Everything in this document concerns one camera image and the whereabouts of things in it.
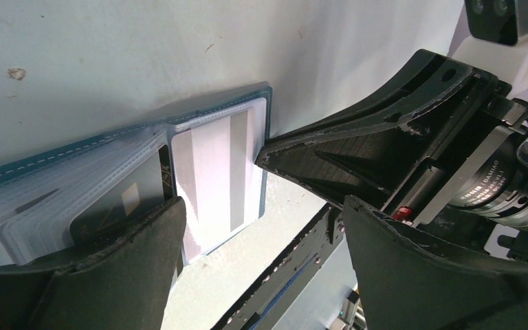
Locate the blue card holder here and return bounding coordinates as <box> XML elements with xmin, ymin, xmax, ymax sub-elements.
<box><xmin>0</xmin><ymin>83</ymin><xmax>273</xmax><ymax>266</ymax></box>

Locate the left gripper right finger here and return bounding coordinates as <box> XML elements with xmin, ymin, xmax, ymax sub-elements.
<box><xmin>342</xmin><ymin>195</ymin><xmax>528</xmax><ymax>329</ymax></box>

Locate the black credit card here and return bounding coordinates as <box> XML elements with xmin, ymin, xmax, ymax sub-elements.
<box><xmin>69</xmin><ymin>145</ymin><xmax>174</xmax><ymax>243</ymax></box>

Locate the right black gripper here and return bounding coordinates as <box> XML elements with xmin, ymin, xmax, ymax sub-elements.
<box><xmin>256</xmin><ymin>49</ymin><xmax>528</xmax><ymax>231</ymax></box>

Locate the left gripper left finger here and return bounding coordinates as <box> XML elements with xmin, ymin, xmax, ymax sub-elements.
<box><xmin>0</xmin><ymin>197</ymin><xmax>186</xmax><ymax>329</ymax></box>

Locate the white striped credit card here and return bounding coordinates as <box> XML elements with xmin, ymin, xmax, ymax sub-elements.
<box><xmin>170</xmin><ymin>107</ymin><xmax>266</xmax><ymax>264</ymax></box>

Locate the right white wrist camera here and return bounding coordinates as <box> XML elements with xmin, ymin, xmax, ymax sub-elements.
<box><xmin>452</xmin><ymin>0</ymin><xmax>528</xmax><ymax>97</ymax></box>

